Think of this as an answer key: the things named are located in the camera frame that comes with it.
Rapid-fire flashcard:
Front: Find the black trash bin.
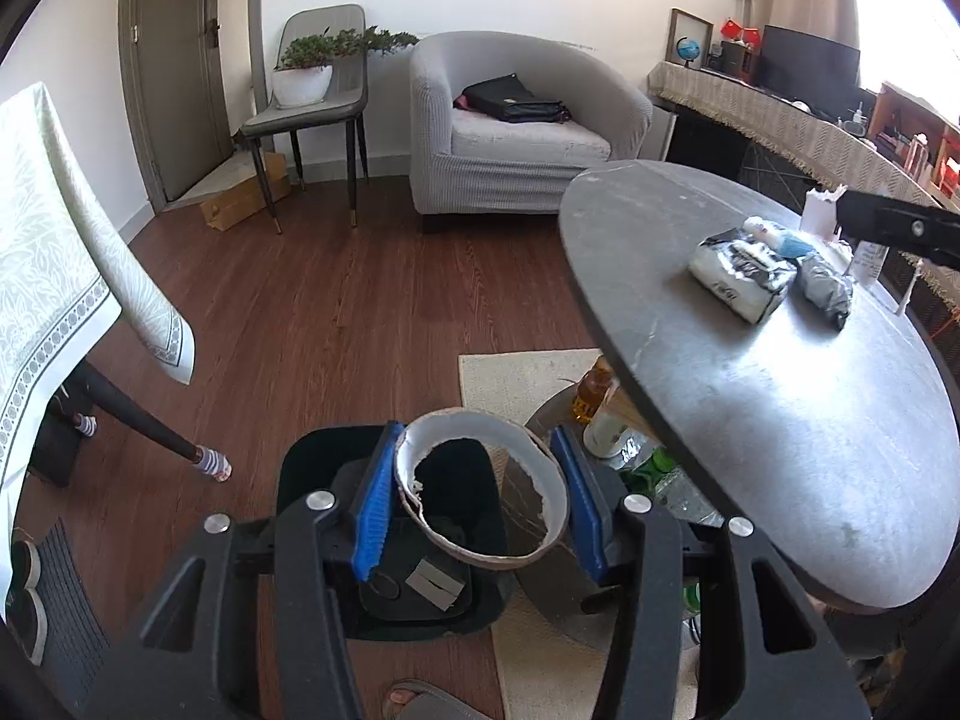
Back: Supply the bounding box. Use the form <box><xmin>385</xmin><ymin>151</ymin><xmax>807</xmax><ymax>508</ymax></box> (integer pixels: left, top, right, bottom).
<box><xmin>276</xmin><ymin>426</ymin><xmax>518</xmax><ymax>642</ymax></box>

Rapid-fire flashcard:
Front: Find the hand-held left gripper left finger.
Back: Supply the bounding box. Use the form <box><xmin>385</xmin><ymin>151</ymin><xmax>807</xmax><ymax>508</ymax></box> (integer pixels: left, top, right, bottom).
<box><xmin>86</xmin><ymin>420</ymin><xmax>410</xmax><ymax>720</ymax></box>

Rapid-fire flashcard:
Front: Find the grey door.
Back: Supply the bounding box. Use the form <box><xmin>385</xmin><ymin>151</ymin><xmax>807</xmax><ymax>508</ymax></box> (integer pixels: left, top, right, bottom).
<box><xmin>118</xmin><ymin>0</ymin><xmax>230</xmax><ymax>212</ymax></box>

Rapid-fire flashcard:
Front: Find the potted plant in white pot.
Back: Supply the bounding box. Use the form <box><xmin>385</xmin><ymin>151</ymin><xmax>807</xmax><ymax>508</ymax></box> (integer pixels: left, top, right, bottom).
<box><xmin>271</xmin><ymin>26</ymin><xmax>421</xmax><ymax>110</ymax></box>

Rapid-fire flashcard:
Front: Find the white jar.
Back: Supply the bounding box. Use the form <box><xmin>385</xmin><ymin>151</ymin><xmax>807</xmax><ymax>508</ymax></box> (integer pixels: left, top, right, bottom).
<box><xmin>583</xmin><ymin>382</ymin><xmax>640</xmax><ymax>458</ymax></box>

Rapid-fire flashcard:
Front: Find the dark ribbed floor mat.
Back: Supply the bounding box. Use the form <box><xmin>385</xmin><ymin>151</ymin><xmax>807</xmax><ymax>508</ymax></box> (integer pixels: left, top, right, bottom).
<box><xmin>30</xmin><ymin>523</ymin><xmax>113</xmax><ymax>702</ymax></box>

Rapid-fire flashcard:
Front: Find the pale green patterned tablecloth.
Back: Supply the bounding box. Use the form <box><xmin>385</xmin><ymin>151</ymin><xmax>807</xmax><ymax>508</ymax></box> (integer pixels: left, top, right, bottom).
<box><xmin>0</xmin><ymin>81</ymin><xmax>197</xmax><ymax>541</ymax></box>

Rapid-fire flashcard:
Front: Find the fringed side desk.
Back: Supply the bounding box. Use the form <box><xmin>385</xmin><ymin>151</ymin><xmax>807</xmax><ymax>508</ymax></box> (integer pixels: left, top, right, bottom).
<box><xmin>646</xmin><ymin>60</ymin><xmax>960</xmax><ymax>327</ymax></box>

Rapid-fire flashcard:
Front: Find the cardboard box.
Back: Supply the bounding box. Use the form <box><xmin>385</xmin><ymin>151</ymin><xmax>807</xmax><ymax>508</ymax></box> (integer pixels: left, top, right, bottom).
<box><xmin>199</xmin><ymin>152</ymin><xmax>292</xmax><ymax>232</ymax></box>

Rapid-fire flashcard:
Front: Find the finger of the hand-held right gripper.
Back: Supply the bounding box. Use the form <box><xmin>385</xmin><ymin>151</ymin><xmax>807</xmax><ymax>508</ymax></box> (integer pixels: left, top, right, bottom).
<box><xmin>835</xmin><ymin>190</ymin><xmax>960</xmax><ymax>271</ymax></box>

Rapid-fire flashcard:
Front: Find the grey dining chair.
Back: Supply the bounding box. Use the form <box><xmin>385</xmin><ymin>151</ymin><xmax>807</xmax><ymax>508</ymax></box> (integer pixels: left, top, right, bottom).
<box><xmin>240</xmin><ymin>4</ymin><xmax>370</xmax><ymax>235</ymax></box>

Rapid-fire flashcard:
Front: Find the white tissue pack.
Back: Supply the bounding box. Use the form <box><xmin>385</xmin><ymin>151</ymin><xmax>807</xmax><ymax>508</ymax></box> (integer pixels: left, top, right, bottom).
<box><xmin>688</xmin><ymin>227</ymin><xmax>798</xmax><ymax>326</ymax></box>

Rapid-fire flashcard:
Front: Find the grey plastic bag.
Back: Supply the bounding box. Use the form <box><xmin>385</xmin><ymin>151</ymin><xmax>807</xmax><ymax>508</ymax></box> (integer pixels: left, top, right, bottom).
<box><xmin>795</xmin><ymin>253</ymin><xmax>856</xmax><ymax>332</ymax></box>

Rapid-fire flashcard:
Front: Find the black table leg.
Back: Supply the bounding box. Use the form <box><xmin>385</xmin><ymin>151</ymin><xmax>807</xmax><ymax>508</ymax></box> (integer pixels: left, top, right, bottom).
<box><xmin>79</xmin><ymin>360</ymin><xmax>207</xmax><ymax>470</ymax></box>

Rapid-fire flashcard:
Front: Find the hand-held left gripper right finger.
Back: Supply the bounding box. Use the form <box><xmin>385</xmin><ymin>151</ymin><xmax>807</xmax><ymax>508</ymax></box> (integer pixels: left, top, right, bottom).
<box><xmin>550</xmin><ymin>426</ymin><xmax>875</xmax><ymax>720</ymax></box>

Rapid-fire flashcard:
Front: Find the grey slipper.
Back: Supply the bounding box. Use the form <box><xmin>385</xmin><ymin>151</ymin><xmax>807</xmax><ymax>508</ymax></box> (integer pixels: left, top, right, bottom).
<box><xmin>382</xmin><ymin>679</ymin><xmax>470</xmax><ymax>720</ymax></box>

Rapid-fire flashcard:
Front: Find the round grey stone table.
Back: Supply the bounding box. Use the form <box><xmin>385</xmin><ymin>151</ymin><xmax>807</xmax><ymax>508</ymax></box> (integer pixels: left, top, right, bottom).
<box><xmin>521</xmin><ymin>160</ymin><xmax>960</xmax><ymax>650</ymax></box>

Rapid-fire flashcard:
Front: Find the brown wooden speaker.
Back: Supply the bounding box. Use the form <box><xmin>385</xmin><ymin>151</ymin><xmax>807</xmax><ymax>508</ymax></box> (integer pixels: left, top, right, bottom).
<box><xmin>709</xmin><ymin>41</ymin><xmax>761</xmax><ymax>80</ymax></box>

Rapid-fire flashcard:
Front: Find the white floor appliance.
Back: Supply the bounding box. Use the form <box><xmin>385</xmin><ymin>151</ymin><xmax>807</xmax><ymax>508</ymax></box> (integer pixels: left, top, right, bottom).
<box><xmin>649</xmin><ymin>105</ymin><xmax>680</xmax><ymax>163</ymax></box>

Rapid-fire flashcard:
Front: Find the wooden picture frame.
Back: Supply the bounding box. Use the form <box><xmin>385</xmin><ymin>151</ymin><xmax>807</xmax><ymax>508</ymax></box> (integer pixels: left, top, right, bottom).
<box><xmin>666</xmin><ymin>9</ymin><xmax>715</xmax><ymax>73</ymax></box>

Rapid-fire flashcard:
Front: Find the wooden desk shelf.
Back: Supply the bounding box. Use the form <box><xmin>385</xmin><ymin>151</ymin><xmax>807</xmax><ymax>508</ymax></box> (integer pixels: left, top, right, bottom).
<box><xmin>872</xmin><ymin>81</ymin><xmax>960</xmax><ymax>205</ymax></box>

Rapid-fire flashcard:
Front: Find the black handbag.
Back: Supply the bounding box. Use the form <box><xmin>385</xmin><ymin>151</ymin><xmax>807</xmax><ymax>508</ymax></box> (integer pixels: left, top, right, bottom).
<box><xmin>459</xmin><ymin>73</ymin><xmax>572</xmax><ymax>125</ymax></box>

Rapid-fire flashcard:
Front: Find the black monitor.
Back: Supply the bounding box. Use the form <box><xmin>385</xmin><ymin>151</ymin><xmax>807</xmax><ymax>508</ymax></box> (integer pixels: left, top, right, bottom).
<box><xmin>757</xmin><ymin>25</ymin><xmax>862</xmax><ymax>103</ymax></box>

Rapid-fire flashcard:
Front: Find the bottle of amber liquid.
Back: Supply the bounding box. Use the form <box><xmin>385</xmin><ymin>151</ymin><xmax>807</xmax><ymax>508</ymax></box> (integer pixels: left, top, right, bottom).
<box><xmin>571</xmin><ymin>356</ymin><xmax>620</xmax><ymax>425</ymax></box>

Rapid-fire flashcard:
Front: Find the blue face mask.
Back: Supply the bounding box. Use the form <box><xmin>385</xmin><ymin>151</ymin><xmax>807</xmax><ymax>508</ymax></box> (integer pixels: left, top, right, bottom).
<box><xmin>765</xmin><ymin>229</ymin><xmax>824</xmax><ymax>261</ymax></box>

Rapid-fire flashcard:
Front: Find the grey armchair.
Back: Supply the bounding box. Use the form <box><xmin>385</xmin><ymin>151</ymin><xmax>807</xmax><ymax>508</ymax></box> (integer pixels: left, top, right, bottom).
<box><xmin>409</xmin><ymin>31</ymin><xmax>653</xmax><ymax>235</ymax></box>

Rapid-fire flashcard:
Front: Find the dark shoe with white sole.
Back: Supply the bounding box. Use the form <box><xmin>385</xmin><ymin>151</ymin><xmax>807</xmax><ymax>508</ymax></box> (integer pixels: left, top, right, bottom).
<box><xmin>4</xmin><ymin>586</ymin><xmax>50</xmax><ymax>666</ymax></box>
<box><xmin>9</xmin><ymin>538</ymin><xmax>44</xmax><ymax>590</ymax></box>

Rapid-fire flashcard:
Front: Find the torn white paper bowl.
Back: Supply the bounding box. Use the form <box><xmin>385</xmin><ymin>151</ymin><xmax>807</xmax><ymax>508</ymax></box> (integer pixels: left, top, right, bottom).
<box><xmin>394</xmin><ymin>409</ymin><xmax>572</xmax><ymax>571</ymax></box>

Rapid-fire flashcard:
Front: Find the dark floor box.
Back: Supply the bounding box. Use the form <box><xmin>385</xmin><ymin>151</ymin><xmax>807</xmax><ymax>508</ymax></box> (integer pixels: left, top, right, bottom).
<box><xmin>28</xmin><ymin>409</ymin><xmax>81</xmax><ymax>486</ymax></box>

